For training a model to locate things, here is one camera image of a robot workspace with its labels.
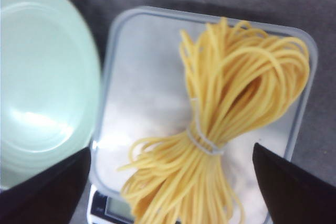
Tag silver digital kitchen scale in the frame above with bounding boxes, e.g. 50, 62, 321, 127
87, 7, 318, 223

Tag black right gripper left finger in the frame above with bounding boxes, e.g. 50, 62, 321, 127
1, 147, 91, 223

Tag yellow vermicelli noodle bundle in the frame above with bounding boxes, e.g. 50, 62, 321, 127
121, 17, 310, 223

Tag light green plate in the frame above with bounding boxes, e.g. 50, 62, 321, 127
1, 0, 100, 190

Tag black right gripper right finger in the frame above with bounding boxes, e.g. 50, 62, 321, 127
253, 143, 335, 223

